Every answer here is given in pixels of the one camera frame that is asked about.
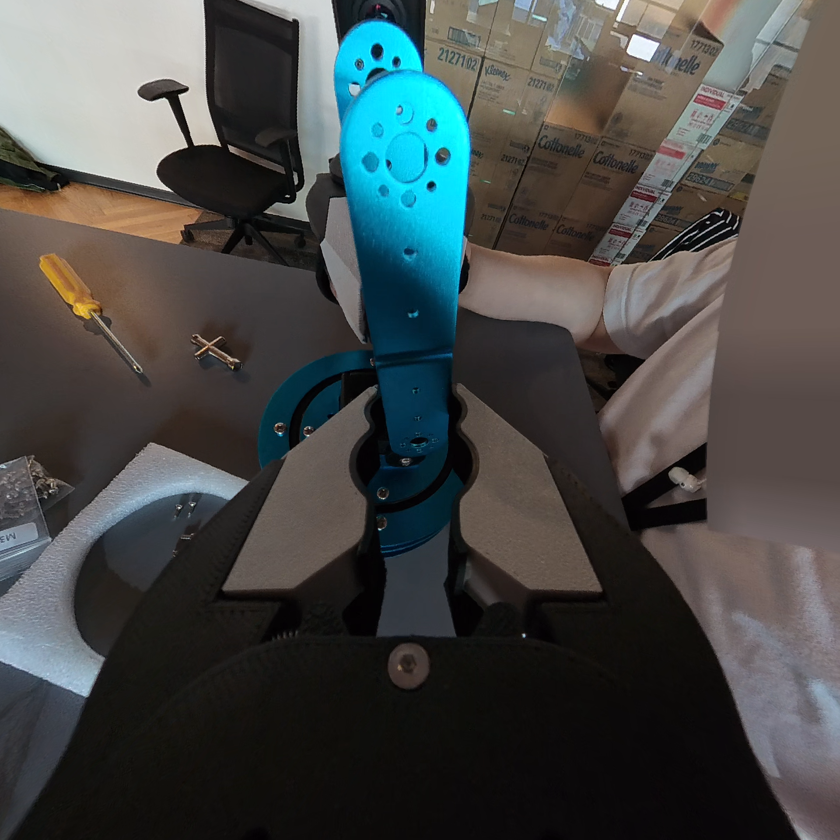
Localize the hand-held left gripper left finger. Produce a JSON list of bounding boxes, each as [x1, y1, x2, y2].
[[222, 384, 388, 634]]

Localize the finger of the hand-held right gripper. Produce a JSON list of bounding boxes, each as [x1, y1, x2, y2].
[[319, 196, 373, 347]]

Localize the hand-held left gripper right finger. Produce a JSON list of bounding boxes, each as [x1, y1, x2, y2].
[[445, 381, 605, 634]]

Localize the blue metal bracket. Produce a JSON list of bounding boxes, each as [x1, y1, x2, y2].
[[333, 20, 472, 463]]

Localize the blue round robot arm base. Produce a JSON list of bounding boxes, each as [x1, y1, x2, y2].
[[257, 350, 471, 559]]

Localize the person's right forearm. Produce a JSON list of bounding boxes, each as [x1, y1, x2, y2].
[[467, 244, 611, 352]]

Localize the dark grey desk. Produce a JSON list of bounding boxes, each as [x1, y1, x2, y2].
[[0, 209, 631, 840]]

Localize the loose small metal screws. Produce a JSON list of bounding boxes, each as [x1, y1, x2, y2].
[[171, 497, 202, 559]]

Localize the black mesh office chair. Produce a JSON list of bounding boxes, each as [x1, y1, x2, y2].
[[138, 0, 306, 266]]

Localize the metal cross wrench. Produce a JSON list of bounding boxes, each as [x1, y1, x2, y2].
[[189, 332, 245, 370]]

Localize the stack of cardboard boxes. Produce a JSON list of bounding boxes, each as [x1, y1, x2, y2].
[[423, 0, 808, 266]]

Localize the white foam packing piece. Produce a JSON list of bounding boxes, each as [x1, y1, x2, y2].
[[0, 443, 253, 698]]

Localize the group of small screw bags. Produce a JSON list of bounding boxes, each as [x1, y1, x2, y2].
[[0, 455, 74, 581]]

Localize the green jacket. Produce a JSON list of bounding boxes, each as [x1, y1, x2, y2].
[[0, 128, 70, 193]]

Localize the black white striped garment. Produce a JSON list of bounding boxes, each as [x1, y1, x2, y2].
[[653, 207, 742, 265]]

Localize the black lanyard strap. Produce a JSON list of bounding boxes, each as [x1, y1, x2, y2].
[[620, 443, 711, 532]]

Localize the yellow handled screwdriver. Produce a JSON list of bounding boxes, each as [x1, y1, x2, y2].
[[38, 253, 145, 376]]

